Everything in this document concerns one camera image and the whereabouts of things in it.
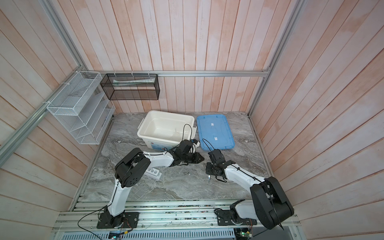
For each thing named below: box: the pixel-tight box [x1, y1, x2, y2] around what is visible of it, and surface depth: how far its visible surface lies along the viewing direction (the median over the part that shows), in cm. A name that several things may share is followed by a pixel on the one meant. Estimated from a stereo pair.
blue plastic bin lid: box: [196, 114, 235, 152], surface depth 113 cm
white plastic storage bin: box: [137, 110, 197, 151], surface depth 102 cm
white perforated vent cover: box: [59, 228, 236, 240], surface depth 71 cm
